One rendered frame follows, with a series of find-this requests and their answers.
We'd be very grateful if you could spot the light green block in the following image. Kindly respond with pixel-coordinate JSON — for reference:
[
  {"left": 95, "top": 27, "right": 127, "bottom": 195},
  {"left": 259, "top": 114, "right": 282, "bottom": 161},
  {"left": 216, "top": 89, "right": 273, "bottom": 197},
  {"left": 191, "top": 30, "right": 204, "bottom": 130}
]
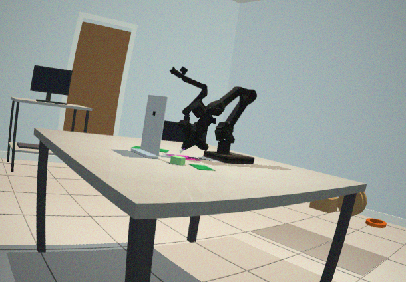
[{"left": 170, "top": 156, "right": 186, "bottom": 165}]

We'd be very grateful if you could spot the green flat square mat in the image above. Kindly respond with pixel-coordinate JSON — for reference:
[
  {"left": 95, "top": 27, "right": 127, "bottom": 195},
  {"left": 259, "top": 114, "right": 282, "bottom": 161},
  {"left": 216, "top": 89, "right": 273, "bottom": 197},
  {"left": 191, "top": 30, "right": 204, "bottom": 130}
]
[{"left": 189, "top": 164, "right": 214, "bottom": 170}]

